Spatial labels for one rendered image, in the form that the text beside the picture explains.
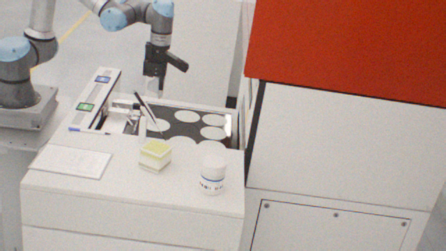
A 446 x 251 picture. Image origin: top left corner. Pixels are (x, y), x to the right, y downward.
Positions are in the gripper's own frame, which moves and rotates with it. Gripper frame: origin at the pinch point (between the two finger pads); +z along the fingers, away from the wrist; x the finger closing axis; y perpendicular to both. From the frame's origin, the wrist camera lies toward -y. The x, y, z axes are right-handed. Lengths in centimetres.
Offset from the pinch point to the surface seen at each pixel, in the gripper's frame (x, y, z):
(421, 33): 26, -76, -43
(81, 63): -264, 90, 101
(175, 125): 0.8, -6.3, 11.4
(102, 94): -5.8, 22.8, 5.2
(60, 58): -269, 111, 101
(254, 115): 24.8, -31.6, -8.7
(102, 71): -27.8, 27.3, 5.1
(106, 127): 5.4, 18.8, 13.2
